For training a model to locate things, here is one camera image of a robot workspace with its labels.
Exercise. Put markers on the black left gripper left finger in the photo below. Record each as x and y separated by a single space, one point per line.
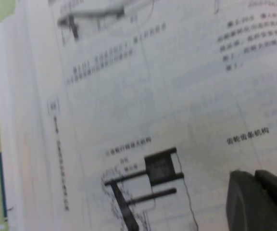
249 207

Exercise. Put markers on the white-paged book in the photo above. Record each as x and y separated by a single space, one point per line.
153 96

